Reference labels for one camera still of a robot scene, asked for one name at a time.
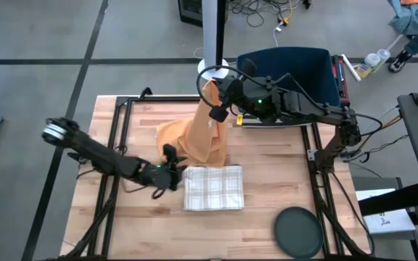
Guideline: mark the black aluminium crossbar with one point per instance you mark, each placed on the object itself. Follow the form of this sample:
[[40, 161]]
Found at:
[[169, 98]]

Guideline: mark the silver black tower fan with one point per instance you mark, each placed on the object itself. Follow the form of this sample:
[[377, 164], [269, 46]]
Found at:
[[210, 36]]

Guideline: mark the person's black white shoe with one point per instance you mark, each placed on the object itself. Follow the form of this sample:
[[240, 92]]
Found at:
[[399, 61]]

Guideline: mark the dark green round plate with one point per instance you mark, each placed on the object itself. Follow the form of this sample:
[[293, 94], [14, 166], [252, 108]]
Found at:
[[298, 232]]

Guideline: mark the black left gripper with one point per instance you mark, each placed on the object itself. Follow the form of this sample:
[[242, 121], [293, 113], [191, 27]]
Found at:
[[172, 174]]

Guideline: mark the black diagonal bar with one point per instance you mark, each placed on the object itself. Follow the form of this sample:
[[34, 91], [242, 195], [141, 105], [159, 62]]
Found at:
[[394, 199]]

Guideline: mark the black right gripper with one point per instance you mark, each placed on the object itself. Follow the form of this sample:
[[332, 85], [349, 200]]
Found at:
[[234, 92]]

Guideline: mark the green bottle white cap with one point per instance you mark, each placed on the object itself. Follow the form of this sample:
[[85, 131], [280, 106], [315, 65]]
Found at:
[[383, 56]]

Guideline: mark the navy white striped fabric bin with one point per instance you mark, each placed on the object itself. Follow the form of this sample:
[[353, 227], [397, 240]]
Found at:
[[303, 69]]

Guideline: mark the yellow label bottle white cap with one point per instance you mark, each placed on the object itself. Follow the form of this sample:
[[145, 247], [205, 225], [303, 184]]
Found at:
[[368, 65]]

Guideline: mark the red black tool case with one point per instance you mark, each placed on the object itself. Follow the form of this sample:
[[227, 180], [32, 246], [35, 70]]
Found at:
[[343, 79]]

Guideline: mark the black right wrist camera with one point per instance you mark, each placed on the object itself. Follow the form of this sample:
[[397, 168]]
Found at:
[[218, 115]]

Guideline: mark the orange towel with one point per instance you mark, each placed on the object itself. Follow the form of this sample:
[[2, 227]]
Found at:
[[201, 141]]

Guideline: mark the white paper box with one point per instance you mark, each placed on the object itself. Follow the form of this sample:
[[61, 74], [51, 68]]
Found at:
[[390, 224]]

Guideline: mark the black frame clamp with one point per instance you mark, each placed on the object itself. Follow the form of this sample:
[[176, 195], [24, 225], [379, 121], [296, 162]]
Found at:
[[145, 92]]

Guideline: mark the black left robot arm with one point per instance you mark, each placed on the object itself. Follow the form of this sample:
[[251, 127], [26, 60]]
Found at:
[[103, 159]]

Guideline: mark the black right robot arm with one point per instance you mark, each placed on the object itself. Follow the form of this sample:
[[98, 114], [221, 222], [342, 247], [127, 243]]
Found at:
[[303, 108]]

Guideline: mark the white tube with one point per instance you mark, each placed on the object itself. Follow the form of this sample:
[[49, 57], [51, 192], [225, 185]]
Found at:
[[350, 68]]

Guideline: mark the white towel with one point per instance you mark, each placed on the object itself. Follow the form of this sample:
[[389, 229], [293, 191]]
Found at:
[[212, 188]]

